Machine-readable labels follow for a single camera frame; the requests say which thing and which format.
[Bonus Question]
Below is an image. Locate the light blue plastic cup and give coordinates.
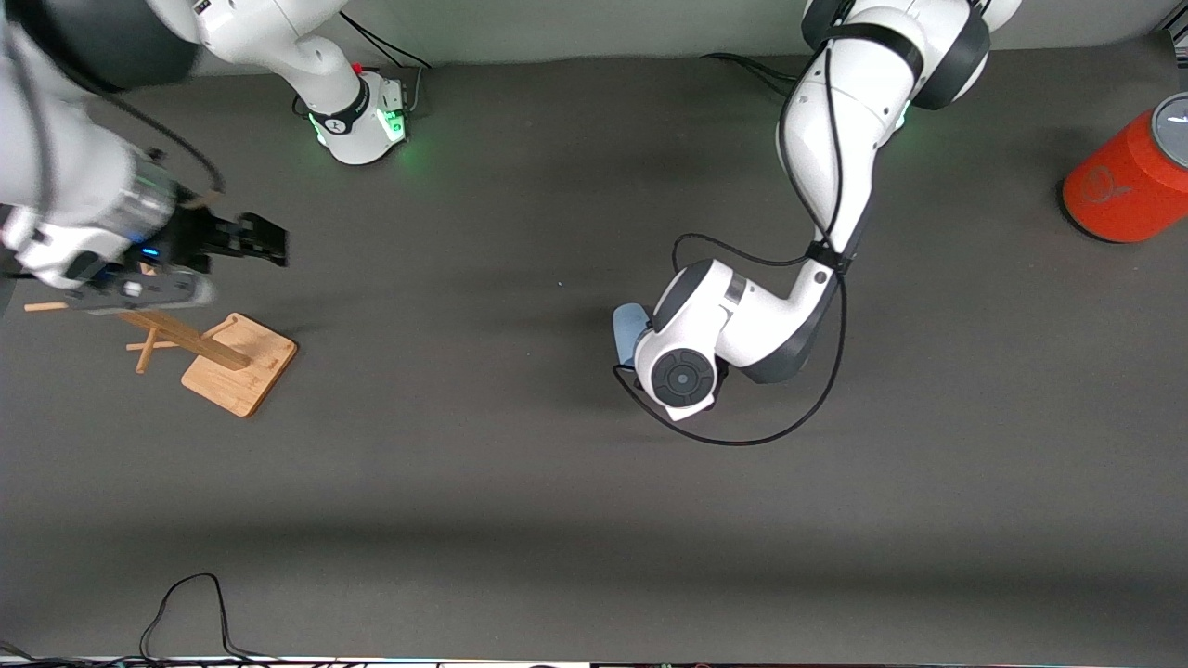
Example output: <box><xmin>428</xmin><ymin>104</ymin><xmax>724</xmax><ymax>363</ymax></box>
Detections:
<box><xmin>612</xmin><ymin>302</ymin><xmax>656</xmax><ymax>369</ymax></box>

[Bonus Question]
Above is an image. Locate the wooden cup rack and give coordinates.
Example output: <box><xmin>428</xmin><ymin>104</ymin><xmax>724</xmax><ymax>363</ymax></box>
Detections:
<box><xmin>23</xmin><ymin>299</ymin><xmax>299</xmax><ymax>418</ymax></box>

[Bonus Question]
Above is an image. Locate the orange cylindrical canister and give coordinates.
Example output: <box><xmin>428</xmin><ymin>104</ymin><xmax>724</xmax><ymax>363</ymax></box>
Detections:
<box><xmin>1062</xmin><ymin>92</ymin><xmax>1188</xmax><ymax>245</ymax></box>

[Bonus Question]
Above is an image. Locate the black right arm base cable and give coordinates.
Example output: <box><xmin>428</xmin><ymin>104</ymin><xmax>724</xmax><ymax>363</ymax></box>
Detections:
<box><xmin>338</xmin><ymin>11</ymin><xmax>433</xmax><ymax>71</ymax></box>

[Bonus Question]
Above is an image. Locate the black arm base cable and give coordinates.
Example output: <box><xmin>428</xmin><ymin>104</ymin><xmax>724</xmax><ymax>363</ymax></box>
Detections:
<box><xmin>700</xmin><ymin>52</ymin><xmax>799</xmax><ymax>97</ymax></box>
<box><xmin>338</xmin><ymin>11</ymin><xmax>433</xmax><ymax>71</ymax></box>

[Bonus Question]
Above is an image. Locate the thin black looped cable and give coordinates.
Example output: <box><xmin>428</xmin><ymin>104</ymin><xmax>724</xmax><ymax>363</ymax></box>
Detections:
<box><xmin>138</xmin><ymin>573</ymin><xmax>279</xmax><ymax>662</ymax></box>

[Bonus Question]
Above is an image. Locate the black left arm base cable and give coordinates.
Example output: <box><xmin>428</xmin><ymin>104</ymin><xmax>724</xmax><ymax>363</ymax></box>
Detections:
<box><xmin>700</xmin><ymin>52</ymin><xmax>799</xmax><ymax>97</ymax></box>

